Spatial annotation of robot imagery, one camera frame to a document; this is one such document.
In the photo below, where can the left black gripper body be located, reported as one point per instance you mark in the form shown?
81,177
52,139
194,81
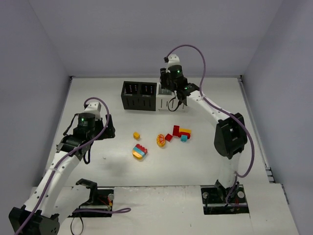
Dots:
107,126

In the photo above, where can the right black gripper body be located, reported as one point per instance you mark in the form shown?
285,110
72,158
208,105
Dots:
164,80

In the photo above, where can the small orange lego cube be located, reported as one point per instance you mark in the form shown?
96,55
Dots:
136,135

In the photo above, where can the red blue orange lego stack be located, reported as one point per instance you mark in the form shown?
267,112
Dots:
139,152

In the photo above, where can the orange flower lego piece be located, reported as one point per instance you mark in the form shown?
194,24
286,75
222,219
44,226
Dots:
160,140

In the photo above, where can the yellow red arch lego stack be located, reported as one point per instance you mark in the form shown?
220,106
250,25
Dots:
184,132

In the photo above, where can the small red lego brick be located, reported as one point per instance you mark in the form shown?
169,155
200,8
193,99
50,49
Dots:
168,137

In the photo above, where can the large red lego brick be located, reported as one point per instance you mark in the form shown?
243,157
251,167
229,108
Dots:
176,131

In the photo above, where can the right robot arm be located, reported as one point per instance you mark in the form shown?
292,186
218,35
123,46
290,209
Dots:
230,138

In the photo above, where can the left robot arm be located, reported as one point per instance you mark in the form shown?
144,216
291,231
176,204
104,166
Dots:
46,209

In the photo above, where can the white double bin container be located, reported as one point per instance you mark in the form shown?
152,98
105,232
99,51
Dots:
165,99

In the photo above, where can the black double bin container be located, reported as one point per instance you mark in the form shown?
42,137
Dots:
139,96

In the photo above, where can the cyan small lego brick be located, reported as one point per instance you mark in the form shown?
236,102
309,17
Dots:
184,138

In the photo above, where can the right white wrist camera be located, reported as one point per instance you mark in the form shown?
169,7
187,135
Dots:
171,60

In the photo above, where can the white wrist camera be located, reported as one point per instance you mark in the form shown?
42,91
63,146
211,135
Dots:
171,60
94,108

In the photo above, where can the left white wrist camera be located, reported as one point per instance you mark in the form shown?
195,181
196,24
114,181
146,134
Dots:
94,108

